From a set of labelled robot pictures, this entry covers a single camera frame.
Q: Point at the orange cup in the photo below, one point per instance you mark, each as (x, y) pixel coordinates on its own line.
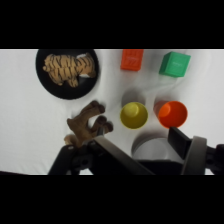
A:
(171, 114)

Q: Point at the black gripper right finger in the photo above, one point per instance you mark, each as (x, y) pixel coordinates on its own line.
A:
(191, 153)

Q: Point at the white round bowl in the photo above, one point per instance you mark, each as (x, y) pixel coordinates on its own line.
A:
(155, 150)

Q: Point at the yellow cup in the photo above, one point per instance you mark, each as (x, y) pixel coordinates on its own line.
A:
(134, 115)

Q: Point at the green block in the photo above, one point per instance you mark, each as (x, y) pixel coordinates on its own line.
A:
(174, 64)

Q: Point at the red block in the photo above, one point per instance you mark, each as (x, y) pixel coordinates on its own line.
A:
(132, 60)

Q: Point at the brown plush animal toy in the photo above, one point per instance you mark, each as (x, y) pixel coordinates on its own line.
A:
(85, 123)

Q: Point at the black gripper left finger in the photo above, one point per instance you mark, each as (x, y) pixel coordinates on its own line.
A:
(110, 155)

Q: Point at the striped tiger plush toy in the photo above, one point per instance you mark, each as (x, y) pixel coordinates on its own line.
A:
(68, 69)

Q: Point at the black round plate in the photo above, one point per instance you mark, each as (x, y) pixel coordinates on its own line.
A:
(68, 87)

